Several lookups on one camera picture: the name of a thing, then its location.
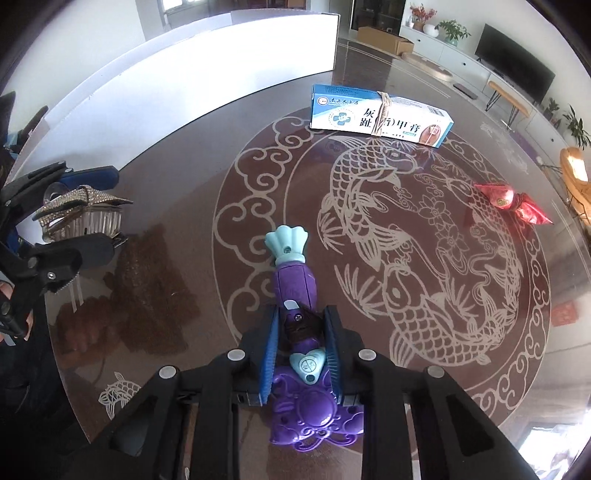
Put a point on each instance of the purple plastic toy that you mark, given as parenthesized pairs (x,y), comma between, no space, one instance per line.
(295,286)

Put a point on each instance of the small green potted plant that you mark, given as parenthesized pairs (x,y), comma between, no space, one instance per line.
(552,108)

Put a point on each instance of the red flowers in vase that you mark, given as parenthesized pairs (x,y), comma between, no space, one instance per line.
(421,13)

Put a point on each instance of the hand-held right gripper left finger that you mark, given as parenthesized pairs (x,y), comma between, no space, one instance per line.
(271,355)

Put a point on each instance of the white round vase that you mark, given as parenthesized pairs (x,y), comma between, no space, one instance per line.
(430,29)

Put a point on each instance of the person's left hand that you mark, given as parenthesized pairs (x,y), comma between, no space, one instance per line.
(4,290)

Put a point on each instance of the rhinestone hair clip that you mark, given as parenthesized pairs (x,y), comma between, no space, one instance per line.
(83,207)

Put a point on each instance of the cardboard box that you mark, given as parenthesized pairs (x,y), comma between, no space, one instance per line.
(381,39)

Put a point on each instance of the red wrapped candy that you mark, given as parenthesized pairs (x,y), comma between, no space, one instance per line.
(501,196)

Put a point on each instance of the orange lounge chair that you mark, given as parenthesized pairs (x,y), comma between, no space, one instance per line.
(577,170)

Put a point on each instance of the wooden bench with metal legs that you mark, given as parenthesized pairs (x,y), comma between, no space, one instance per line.
(508,98)

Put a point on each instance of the round beige floor cushion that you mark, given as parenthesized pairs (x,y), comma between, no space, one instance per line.
(427,64)

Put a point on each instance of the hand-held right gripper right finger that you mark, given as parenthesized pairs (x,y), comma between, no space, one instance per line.
(333,355)

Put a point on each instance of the black television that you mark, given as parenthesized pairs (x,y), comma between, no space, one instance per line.
(512,60)

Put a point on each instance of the dark glass display cabinet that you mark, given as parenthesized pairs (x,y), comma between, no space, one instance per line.
(376,14)

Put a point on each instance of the white television cabinet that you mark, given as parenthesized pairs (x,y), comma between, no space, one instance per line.
(461,57)

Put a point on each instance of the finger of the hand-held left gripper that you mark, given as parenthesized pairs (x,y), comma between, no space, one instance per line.
(92,177)
(74,258)

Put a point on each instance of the leafy plant in white pot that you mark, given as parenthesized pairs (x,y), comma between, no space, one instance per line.
(578,127)

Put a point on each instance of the blue and white medicine box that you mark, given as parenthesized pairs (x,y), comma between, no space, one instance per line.
(351,113)

